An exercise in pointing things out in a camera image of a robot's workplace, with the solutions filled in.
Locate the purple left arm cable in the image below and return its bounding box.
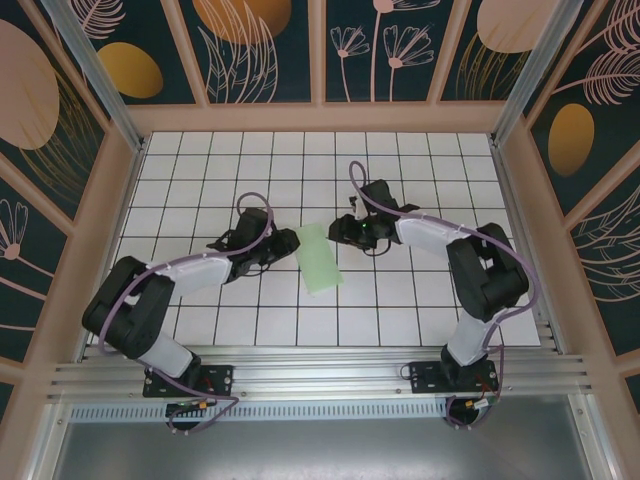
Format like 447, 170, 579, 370
98, 192, 275, 437

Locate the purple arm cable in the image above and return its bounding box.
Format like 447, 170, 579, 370
98, 192, 275, 437
348, 160, 545, 432

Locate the long aluminium mounting rail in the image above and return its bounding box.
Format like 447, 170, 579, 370
47, 344, 597, 401

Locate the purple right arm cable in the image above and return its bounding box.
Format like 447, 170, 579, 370
348, 160, 545, 432

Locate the aluminium corner post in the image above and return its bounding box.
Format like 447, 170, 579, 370
489, 0, 577, 147
41, 0, 147, 152

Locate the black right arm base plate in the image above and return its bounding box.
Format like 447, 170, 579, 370
409, 360, 500, 395

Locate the grey metal sheet panel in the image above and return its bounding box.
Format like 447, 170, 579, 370
47, 419, 604, 480

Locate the light green paper sheet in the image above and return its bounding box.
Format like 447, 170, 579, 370
293, 223, 346, 300

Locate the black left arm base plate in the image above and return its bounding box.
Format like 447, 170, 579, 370
143, 364, 235, 399

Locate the white slotted cable duct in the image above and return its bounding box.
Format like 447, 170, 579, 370
67, 401, 451, 422

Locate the aluminium side rail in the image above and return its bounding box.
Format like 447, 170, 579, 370
492, 144, 569, 354

